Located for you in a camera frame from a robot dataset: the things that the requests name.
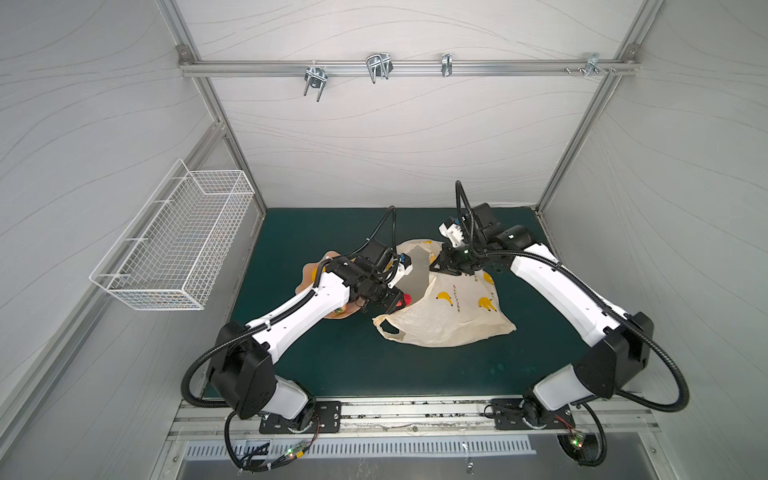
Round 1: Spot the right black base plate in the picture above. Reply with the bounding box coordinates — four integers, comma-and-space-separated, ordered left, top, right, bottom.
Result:
482, 397, 575, 431

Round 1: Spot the left black cable bundle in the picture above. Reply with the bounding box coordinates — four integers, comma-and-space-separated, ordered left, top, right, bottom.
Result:
223, 407, 322, 474

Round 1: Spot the white wire basket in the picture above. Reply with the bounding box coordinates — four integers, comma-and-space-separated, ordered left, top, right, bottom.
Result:
89, 159, 254, 311

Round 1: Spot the yellow wrinkled lemon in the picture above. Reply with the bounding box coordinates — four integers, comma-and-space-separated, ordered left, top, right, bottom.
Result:
311, 268, 324, 287

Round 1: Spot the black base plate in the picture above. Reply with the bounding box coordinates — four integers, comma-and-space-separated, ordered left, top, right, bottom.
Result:
482, 397, 575, 431
259, 401, 342, 435

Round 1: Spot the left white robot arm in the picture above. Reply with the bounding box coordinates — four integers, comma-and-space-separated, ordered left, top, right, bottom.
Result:
180, 239, 412, 431

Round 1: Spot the aluminium top rail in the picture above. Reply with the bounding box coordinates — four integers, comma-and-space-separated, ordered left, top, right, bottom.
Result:
180, 58, 641, 78

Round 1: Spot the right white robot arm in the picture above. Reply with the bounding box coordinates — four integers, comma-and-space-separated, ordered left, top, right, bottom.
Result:
430, 204, 690, 422

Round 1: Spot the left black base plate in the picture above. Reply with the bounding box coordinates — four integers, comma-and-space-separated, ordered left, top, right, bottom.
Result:
259, 401, 342, 435

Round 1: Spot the white vent strip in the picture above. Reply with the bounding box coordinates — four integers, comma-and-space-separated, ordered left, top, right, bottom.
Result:
184, 434, 537, 461

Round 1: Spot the black cable bundle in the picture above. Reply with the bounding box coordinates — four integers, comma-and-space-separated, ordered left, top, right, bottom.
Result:
554, 401, 608, 468
223, 407, 322, 474

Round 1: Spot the pink wavy plate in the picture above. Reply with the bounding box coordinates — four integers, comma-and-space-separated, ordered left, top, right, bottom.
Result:
296, 250, 366, 320

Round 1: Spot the green table mat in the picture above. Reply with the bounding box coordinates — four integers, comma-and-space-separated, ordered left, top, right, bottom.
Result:
231, 207, 587, 397

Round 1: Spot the cream plastic banana bag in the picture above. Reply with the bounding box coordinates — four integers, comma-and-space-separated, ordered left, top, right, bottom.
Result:
373, 239, 517, 348

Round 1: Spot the right black cable bundle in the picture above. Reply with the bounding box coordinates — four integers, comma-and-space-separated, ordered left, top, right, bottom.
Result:
554, 401, 608, 468

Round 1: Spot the metal clamp hook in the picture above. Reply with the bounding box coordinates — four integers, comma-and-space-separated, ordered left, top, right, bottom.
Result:
365, 52, 393, 84
441, 53, 453, 78
563, 53, 618, 78
303, 66, 328, 102

